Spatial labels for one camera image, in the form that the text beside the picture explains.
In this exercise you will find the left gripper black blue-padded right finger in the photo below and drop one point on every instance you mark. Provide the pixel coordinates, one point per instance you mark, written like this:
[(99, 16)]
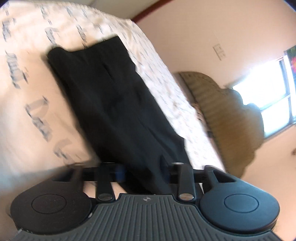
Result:
[(179, 181)]

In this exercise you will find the white script-print bed quilt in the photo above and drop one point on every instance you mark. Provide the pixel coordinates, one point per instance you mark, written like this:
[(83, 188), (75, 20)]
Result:
[(38, 129)]

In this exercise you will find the white double wall socket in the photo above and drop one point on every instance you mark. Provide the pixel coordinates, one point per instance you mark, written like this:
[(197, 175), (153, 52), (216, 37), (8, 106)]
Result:
[(219, 51)]

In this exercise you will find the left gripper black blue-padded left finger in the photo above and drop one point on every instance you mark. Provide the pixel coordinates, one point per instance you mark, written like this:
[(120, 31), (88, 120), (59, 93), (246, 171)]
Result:
[(106, 174)]

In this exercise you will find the bright window with frame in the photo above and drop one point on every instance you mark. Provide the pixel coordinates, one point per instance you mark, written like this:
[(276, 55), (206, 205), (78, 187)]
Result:
[(271, 87)]

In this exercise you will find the black pants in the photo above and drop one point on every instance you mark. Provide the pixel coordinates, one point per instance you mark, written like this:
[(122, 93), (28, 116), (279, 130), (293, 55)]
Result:
[(118, 115)]

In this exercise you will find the colourful window blind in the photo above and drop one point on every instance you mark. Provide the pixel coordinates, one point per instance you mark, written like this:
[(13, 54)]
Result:
[(291, 54)]

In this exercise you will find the olive cloud-shaped headboard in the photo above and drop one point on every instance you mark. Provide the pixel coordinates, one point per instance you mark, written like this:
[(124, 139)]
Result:
[(237, 128)]

